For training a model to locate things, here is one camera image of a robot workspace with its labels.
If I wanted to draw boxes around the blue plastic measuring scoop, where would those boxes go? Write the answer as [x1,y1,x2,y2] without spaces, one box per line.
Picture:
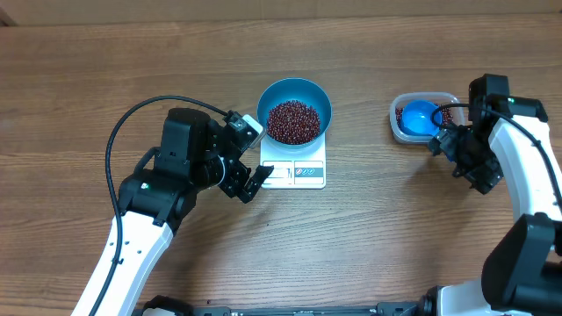
[398,100,454,146]

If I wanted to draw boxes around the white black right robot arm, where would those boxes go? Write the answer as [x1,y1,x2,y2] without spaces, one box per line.
[415,74,561,315]

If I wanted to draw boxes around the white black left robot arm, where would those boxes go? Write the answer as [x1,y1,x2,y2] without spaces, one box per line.
[73,108,273,315]

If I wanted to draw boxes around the white digital kitchen scale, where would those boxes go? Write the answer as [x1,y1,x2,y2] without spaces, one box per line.
[260,134,327,190]

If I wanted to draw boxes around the red beans in bowl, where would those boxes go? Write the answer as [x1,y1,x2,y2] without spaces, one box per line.
[266,100,321,145]

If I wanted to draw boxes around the teal blue bowl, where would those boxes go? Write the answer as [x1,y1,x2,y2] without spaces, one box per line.
[256,77,333,139]

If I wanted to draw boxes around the red adzuki beans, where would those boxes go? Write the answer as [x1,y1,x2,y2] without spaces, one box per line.
[394,103,454,131]

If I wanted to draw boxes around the clear plastic bean container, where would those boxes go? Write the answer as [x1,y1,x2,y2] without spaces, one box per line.
[389,92,459,145]

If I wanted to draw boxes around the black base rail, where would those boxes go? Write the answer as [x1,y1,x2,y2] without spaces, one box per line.
[140,295,422,316]

